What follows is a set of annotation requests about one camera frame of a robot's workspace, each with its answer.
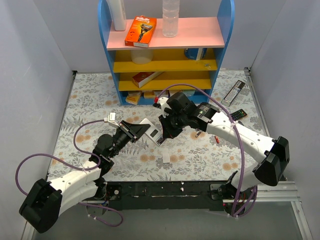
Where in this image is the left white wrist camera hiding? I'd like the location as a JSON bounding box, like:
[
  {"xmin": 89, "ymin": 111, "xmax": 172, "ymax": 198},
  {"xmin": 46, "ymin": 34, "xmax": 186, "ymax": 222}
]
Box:
[{"xmin": 103, "ymin": 112, "xmax": 120, "ymax": 128}]

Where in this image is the purple cable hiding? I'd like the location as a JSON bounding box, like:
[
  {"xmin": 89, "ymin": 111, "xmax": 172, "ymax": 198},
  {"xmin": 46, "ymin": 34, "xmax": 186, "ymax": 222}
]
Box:
[
  {"xmin": 156, "ymin": 83, "xmax": 258, "ymax": 218},
  {"xmin": 15, "ymin": 119, "xmax": 124, "ymax": 227}
]

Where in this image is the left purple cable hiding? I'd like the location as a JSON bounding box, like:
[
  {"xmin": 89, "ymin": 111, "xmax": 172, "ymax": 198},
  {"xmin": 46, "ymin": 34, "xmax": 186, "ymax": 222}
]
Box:
[{"xmin": 15, "ymin": 119, "xmax": 124, "ymax": 227}]

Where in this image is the white translucent cup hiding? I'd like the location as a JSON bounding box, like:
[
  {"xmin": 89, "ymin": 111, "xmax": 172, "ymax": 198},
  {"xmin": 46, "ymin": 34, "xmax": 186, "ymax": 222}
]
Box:
[{"xmin": 130, "ymin": 49, "xmax": 154, "ymax": 65}]

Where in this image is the white bottle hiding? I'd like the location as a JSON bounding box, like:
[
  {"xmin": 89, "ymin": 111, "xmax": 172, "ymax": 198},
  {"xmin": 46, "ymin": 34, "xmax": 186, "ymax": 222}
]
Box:
[{"xmin": 109, "ymin": 0, "xmax": 127, "ymax": 31}]

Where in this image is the black base bar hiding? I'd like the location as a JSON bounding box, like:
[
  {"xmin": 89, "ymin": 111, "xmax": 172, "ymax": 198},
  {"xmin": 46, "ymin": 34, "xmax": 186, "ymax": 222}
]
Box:
[{"xmin": 89, "ymin": 180, "xmax": 236, "ymax": 213}]

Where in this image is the orange razor box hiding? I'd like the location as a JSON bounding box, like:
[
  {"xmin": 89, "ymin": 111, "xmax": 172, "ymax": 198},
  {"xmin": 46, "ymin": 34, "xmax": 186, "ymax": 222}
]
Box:
[{"xmin": 124, "ymin": 15, "xmax": 157, "ymax": 48}]

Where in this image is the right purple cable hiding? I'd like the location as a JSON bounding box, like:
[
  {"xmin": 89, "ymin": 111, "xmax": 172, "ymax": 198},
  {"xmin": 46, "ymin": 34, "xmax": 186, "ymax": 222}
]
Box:
[{"xmin": 156, "ymin": 83, "xmax": 258, "ymax": 218}]

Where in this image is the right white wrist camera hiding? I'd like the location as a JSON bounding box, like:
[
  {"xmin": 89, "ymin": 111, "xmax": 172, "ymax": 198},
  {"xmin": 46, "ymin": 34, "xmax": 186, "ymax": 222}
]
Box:
[{"xmin": 153, "ymin": 97, "xmax": 173, "ymax": 118}]

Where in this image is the white battery cover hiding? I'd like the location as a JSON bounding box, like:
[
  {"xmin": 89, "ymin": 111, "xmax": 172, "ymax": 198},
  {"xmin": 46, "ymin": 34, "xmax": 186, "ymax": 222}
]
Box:
[{"xmin": 162, "ymin": 152, "xmax": 170, "ymax": 164}]

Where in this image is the blue and yellow shelf unit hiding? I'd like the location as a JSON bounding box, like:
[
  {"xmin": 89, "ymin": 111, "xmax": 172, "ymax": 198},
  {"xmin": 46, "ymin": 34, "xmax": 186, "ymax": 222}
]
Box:
[{"xmin": 97, "ymin": 0, "xmax": 235, "ymax": 105}]

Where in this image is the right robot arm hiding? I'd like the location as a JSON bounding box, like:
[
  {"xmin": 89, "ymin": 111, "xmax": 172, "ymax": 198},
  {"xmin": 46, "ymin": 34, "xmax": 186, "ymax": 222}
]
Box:
[{"xmin": 155, "ymin": 92, "xmax": 290, "ymax": 199}]

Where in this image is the red orange battery lower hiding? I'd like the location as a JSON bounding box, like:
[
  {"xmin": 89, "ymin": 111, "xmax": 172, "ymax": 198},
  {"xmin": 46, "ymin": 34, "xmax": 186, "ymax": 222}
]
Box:
[{"xmin": 214, "ymin": 136, "xmax": 220, "ymax": 144}]

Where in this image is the black TV remote control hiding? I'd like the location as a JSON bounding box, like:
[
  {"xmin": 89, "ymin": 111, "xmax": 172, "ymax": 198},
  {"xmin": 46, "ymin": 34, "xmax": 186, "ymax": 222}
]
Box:
[{"xmin": 230, "ymin": 109, "xmax": 248, "ymax": 121}]

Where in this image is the red and silver long box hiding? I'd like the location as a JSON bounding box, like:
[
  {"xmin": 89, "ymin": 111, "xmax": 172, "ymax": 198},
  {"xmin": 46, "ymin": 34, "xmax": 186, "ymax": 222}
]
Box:
[{"xmin": 132, "ymin": 71, "xmax": 163, "ymax": 89}]

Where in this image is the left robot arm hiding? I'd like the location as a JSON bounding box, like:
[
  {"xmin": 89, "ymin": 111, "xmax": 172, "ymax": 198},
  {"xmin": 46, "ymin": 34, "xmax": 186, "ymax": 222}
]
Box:
[{"xmin": 18, "ymin": 121, "xmax": 151, "ymax": 233}]

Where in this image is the black silver toothpaste box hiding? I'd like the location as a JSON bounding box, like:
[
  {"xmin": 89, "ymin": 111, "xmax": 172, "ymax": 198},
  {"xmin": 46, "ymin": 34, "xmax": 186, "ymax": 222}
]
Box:
[{"xmin": 221, "ymin": 80, "xmax": 246, "ymax": 107}]

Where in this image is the yellow sponge pack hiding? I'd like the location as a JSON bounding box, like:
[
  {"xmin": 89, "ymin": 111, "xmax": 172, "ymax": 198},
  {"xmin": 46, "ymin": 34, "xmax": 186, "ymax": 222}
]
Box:
[{"xmin": 125, "ymin": 91, "xmax": 142, "ymax": 106}]

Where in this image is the clear plastic bottle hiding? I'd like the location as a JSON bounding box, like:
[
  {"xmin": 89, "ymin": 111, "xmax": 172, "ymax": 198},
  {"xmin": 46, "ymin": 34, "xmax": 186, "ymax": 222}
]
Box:
[{"xmin": 162, "ymin": 0, "xmax": 180, "ymax": 38}]

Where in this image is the green sponge pack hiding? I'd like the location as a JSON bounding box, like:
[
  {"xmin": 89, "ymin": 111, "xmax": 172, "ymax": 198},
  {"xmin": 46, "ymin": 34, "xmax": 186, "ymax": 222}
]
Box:
[{"xmin": 183, "ymin": 89, "xmax": 195, "ymax": 97}]

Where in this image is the white remote control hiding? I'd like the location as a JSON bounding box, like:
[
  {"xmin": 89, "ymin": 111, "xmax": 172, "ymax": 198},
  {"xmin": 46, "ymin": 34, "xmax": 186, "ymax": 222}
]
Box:
[{"xmin": 140, "ymin": 118, "xmax": 165, "ymax": 147}]

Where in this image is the white sponge pack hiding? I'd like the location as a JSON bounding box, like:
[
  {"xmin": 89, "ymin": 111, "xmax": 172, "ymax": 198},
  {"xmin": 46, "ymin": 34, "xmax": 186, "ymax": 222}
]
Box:
[{"xmin": 143, "ymin": 90, "xmax": 156, "ymax": 99}]

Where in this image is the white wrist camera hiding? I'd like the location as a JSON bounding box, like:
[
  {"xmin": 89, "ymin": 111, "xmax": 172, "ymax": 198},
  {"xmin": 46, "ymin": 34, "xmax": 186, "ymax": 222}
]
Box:
[
  {"xmin": 103, "ymin": 112, "xmax": 120, "ymax": 128},
  {"xmin": 153, "ymin": 97, "xmax": 173, "ymax": 118}
]

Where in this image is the metal corner rail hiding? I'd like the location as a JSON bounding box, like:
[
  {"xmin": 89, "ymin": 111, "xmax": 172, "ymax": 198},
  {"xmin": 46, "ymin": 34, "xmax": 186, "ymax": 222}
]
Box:
[{"xmin": 243, "ymin": 67, "xmax": 252, "ymax": 83}]

